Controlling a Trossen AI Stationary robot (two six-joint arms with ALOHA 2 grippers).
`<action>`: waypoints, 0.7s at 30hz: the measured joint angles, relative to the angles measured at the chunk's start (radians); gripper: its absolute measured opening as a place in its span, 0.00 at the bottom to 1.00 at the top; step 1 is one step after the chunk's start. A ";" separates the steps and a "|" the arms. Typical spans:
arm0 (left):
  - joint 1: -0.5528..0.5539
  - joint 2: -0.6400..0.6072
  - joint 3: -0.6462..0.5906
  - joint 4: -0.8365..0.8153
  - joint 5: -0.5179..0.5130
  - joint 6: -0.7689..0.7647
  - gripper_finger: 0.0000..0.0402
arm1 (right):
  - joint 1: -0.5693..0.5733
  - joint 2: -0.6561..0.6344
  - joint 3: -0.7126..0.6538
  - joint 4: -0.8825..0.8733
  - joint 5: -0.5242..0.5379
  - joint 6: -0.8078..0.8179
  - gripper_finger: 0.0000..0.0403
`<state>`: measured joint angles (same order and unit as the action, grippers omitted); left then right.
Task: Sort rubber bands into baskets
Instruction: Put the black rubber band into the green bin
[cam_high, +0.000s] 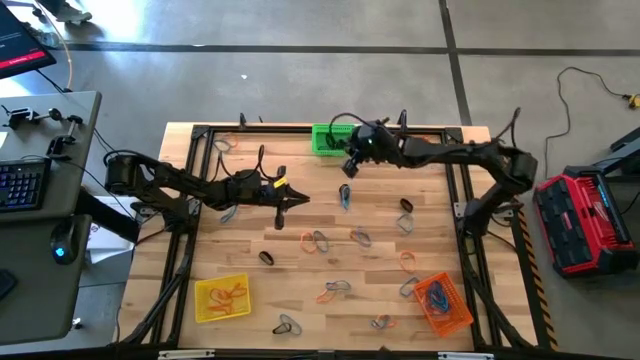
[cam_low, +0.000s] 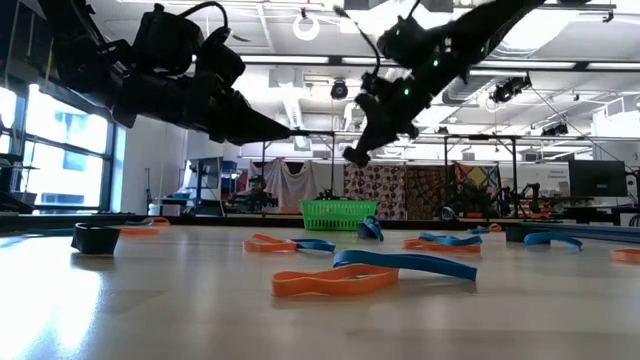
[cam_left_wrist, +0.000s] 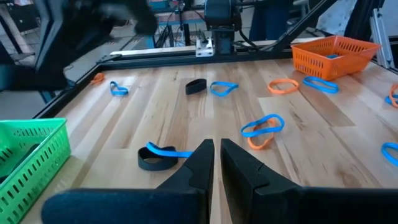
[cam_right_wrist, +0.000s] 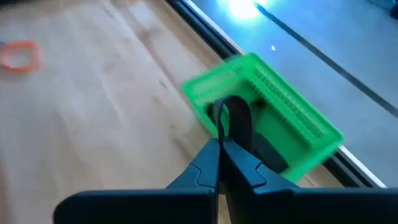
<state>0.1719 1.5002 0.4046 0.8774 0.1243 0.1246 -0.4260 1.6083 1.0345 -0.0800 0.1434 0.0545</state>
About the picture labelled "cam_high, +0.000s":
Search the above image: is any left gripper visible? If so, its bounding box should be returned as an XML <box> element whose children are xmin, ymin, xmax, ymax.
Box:
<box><xmin>227</xmin><ymin>166</ymin><xmax>311</xmax><ymax>230</ymax></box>

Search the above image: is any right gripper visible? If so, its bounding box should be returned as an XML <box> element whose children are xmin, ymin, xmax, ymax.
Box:
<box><xmin>341</xmin><ymin>121</ymin><xmax>404</xmax><ymax>180</ymax></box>

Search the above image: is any green plastic basket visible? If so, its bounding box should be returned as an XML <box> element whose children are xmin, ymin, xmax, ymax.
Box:
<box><xmin>311</xmin><ymin>123</ymin><xmax>354</xmax><ymax>158</ymax></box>

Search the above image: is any yellow plastic basket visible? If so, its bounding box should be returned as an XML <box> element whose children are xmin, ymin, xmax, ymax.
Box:
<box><xmin>194</xmin><ymin>272</ymin><xmax>252</xmax><ymax>324</ymax></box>

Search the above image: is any white cardboard box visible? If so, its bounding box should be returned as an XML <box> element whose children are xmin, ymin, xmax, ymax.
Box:
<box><xmin>84</xmin><ymin>195</ymin><xmax>136</xmax><ymax>266</ymax></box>

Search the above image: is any orange plastic basket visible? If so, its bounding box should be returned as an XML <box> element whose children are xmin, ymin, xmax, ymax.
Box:
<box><xmin>412</xmin><ymin>271</ymin><xmax>475</xmax><ymax>339</ymax></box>

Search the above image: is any black computer mouse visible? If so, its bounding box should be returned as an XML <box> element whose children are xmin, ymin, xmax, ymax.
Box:
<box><xmin>49</xmin><ymin>222</ymin><xmax>80</xmax><ymax>266</ymax></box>

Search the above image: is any black desk clamp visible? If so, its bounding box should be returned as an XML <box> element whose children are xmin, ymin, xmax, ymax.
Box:
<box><xmin>1</xmin><ymin>103</ymin><xmax>65</xmax><ymax>130</ymax></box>
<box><xmin>45</xmin><ymin>113</ymin><xmax>85</xmax><ymax>161</ymax></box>

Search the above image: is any yellow black hazard strip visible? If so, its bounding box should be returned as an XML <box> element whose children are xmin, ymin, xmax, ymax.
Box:
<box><xmin>492</xmin><ymin>137</ymin><xmax>560</xmax><ymax>352</ymax></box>

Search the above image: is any red black toolbox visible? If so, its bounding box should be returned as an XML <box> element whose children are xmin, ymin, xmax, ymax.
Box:
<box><xmin>532</xmin><ymin>164</ymin><xmax>640</xmax><ymax>279</ymax></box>

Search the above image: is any grey side desk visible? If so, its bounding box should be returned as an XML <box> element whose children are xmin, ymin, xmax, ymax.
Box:
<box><xmin>0</xmin><ymin>89</ymin><xmax>103</xmax><ymax>346</ymax></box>

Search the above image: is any black backlit keyboard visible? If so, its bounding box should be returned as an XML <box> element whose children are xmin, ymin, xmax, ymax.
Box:
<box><xmin>0</xmin><ymin>158</ymin><xmax>53</xmax><ymax>212</ymax></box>

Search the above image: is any black floor equipment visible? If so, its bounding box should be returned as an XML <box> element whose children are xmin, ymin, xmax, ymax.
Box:
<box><xmin>592</xmin><ymin>124</ymin><xmax>640</xmax><ymax>176</ymax></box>

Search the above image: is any person's foot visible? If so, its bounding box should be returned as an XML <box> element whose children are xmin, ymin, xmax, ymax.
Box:
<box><xmin>37</xmin><ymin>0</ymin><xmax>94</xmax><ymax>25</ymax></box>

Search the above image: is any black monitor red stripe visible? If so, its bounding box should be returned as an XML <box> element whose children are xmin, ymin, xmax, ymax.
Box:
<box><xmin>0</xmin><ymin>2</ymin><xmax>57</xmax><ymax>80</ymax></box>

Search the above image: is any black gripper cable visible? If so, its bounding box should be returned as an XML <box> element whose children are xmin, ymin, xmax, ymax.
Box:
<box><xmin>213</xmin><ymin>143</ymin><xmax>266</xmax><ymax>182</ymax></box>
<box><xmin>327</xmin><ymin>111</ymin><xmax>374</xmax><ymax>151</ymax></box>

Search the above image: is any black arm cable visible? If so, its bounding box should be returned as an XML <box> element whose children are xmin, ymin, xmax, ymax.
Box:
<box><xmin>494</xmin><ymin>106</ymin><xmax>522</xmax><ymax>146</ymax></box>

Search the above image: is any silver frame bracket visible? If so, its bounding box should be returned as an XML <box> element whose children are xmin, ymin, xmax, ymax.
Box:
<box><xmin>157</xmin><ymin>348</ymin><xmax>216</xmax><ymax>360</ymax></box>
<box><xmin>437</xmin><ymin>351</ymin><xmax>496</xmax><ymax>360</ymax></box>

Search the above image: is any black floor cable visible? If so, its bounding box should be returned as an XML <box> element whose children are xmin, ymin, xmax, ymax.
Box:
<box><xmin>543</xmin><ymin>66</ymin><xmax>629</xmax><ymax>160</ymax></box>

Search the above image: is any orange floor cable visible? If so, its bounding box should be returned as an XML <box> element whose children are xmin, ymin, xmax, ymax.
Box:
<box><xmin>47</xmin><ymin>12</ymin><xmax>75</xmax><ymax>89</ymax></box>

